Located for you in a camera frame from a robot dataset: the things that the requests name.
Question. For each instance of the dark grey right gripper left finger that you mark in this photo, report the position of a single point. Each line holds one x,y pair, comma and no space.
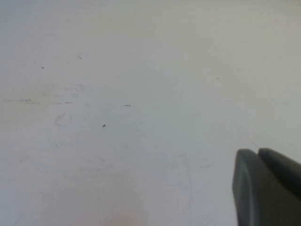
256,193

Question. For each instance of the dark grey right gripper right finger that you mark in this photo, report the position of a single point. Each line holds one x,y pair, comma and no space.
282,164

